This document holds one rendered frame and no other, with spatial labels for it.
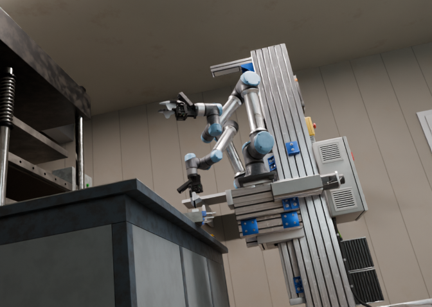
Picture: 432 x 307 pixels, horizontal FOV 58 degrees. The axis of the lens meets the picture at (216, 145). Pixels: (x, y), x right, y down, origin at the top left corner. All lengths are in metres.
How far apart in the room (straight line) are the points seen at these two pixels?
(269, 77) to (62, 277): 1.92
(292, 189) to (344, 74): 3.45
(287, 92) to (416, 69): 3.14
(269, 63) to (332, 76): 2.63
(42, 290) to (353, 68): 4.74
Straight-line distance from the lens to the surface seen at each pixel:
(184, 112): 2.17
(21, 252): 1.43
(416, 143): 5.14
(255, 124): 2.26
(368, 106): 5.21
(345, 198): 2.39
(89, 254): 1.30
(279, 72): 2.78
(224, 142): 2.68
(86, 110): 3.01
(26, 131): 2.53
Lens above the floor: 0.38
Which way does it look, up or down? 23 degrees up
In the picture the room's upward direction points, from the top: 9 degrees counter-clockwise
